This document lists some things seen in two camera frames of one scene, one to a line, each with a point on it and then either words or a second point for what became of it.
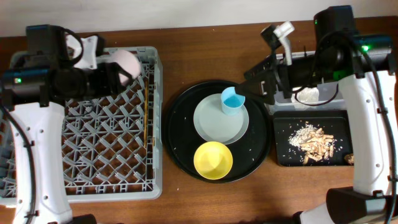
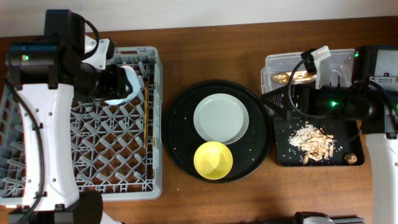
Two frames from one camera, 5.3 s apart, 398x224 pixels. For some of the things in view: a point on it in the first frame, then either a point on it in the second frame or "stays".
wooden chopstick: [145, 113] stays
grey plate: [212, 125] stays
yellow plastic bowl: [212, 160] stays
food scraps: [313, 143] stays
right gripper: [272, 81] to [288, 101]
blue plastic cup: [232, 102] to [133, 81]
